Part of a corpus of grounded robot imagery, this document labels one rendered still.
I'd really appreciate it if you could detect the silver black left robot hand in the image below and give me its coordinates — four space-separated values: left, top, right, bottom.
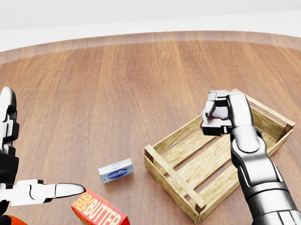
0 65 88 217

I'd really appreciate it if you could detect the wooden slat tray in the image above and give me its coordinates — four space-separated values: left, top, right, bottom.
140 85 301 225

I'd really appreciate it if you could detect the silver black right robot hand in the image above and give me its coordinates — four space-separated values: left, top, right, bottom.
199 88 256 138

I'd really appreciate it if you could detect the red butter box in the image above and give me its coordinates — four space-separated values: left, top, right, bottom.
70 186 131 225

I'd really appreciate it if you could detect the red tomato sauce tin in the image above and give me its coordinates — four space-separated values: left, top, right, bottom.
199 113 217 128

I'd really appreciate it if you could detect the small blue white box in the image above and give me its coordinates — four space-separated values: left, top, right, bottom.
97 158 135 184

